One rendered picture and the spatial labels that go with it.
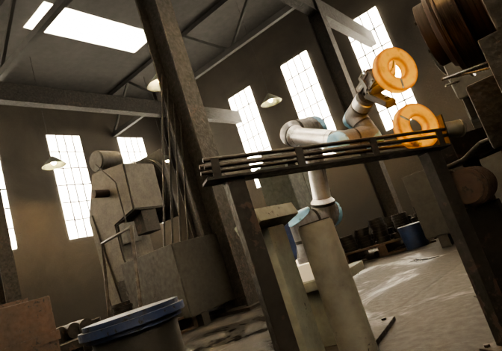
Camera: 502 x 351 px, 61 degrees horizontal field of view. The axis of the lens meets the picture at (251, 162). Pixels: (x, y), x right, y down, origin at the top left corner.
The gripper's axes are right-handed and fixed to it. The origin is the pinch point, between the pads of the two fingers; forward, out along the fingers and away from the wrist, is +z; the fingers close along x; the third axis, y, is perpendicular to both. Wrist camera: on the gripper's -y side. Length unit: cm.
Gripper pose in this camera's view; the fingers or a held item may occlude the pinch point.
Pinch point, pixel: (392, 65)
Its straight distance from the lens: 153.8
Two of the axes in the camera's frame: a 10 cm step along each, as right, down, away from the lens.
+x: 9.2, -2.2, 3.3
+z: 1.8, -5.2, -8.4
